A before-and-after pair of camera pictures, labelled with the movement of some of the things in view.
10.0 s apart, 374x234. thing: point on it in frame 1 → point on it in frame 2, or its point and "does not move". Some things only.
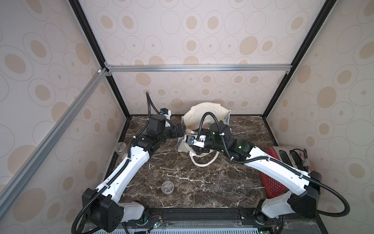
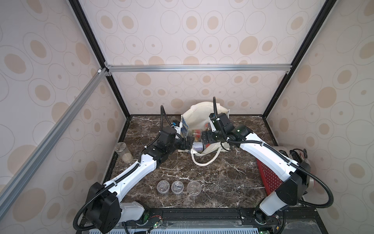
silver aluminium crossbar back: x=197 y=68 does not move
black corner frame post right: x=326 y=8 does not move
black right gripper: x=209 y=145 → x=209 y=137
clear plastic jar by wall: x=120 y=148 does not move
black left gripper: x=181 y=131 → x=185 y=146
